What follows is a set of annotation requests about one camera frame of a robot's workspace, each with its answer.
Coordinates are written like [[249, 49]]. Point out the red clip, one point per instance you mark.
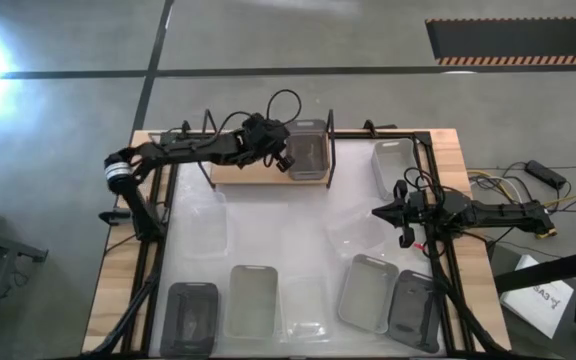
[[419, 246]]

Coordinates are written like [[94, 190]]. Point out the dark smoky plastic basket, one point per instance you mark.
[[413, 310], [188, 320], [310, 150]]

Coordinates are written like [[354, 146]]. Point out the black side bracket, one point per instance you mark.
[[115, 217]]

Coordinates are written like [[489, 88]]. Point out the black table clamp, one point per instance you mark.
[[375, 126], [186, 127]]

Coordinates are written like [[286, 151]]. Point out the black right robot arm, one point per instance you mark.
[[508, 214]]

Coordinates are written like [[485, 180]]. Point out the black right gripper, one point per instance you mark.
[[418, 210]]

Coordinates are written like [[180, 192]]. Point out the white glossy table sheet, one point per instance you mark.
[[278, 235]]

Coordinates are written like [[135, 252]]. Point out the black hazard-striped floor mat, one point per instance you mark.
[[518, 40]]

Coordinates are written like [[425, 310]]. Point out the black power adapter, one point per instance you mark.
[[545, 174]]

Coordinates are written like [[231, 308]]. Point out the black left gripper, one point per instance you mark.
[[263, 140]]

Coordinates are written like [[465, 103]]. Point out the white plastic basket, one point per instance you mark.
[[368, 295], [251, 300], [393, 165]]

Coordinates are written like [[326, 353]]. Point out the black aluminium table frame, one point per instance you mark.
[[403, 134]]

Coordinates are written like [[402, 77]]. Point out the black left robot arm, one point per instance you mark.
[[188, 149]]

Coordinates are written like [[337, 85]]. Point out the white printed paper sheet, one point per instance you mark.
[[538, 300]]

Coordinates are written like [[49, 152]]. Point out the black metal beam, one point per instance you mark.
[[543, 272]]

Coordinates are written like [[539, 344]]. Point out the wooden shelf with black frame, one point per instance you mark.
[[248, 176]]

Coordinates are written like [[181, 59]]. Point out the clear plastic basket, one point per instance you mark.
[[203, 225], [305, 310], [355, 235]]

